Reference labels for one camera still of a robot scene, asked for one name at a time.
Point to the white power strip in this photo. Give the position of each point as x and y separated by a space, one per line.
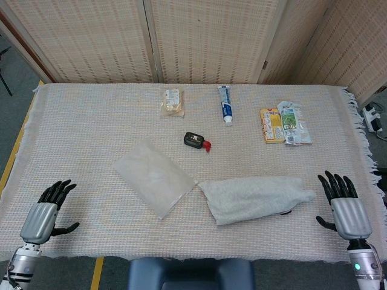
373 116

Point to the white terry towel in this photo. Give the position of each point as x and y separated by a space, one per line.
251 196

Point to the clear packet of crackers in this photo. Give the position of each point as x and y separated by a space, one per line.
172 102

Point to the wicker folding screen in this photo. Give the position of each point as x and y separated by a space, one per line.
211 39

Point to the green white snack package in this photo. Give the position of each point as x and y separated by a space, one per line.
293 124

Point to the beige woven tablecloth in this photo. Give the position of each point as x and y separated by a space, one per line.
90 121

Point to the transparent plastic zip bag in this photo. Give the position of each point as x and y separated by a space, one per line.
154 178

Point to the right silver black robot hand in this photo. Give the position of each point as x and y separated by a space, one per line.
350 216

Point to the yellow cardboard box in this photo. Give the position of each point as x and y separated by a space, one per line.
270 125

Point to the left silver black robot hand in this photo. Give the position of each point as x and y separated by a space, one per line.
39 219

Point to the black stand leg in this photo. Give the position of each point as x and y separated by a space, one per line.
4 75

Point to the blue white toothpaste tube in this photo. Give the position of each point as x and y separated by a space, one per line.
226 105

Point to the black and red small device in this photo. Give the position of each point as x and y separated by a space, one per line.
193 139

